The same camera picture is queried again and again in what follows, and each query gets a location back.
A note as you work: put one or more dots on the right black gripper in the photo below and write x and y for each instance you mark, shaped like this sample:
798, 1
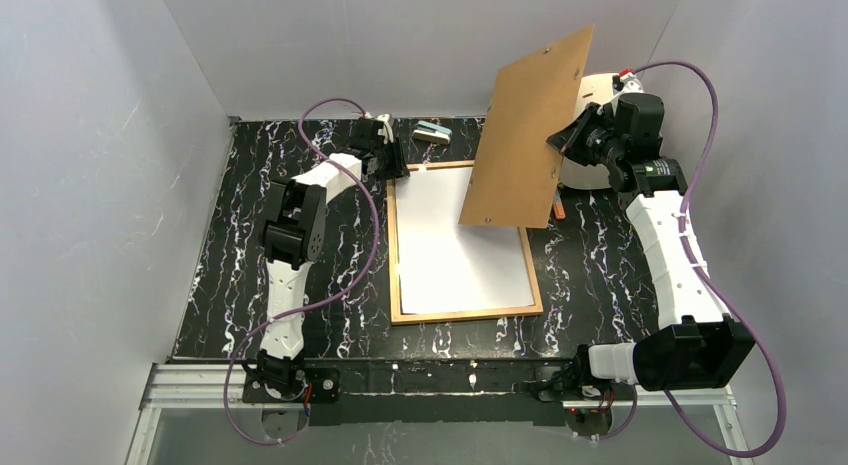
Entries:
573, 140

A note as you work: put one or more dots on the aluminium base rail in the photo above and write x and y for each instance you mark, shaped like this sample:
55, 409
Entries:
328, 392

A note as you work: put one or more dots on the light wooden picture frame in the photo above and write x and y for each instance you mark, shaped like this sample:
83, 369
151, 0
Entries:
464, 316

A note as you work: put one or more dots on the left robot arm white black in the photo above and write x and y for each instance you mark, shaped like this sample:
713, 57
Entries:
292, 236

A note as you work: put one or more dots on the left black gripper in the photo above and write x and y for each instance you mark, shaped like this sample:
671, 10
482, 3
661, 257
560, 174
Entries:
390, 160

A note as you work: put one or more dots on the brown cardboard backing board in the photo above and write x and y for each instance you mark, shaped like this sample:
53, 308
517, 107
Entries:
515, 171

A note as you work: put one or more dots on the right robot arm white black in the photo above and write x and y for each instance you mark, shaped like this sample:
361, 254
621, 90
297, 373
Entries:
699, 344

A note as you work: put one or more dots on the printed street photo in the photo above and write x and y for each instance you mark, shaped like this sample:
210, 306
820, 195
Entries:
457, 263

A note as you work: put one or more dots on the orange grey marker pen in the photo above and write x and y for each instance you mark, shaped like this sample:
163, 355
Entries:
558, 208

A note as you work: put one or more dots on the white cylindrical container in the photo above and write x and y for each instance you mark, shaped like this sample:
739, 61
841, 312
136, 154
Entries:
604, 90

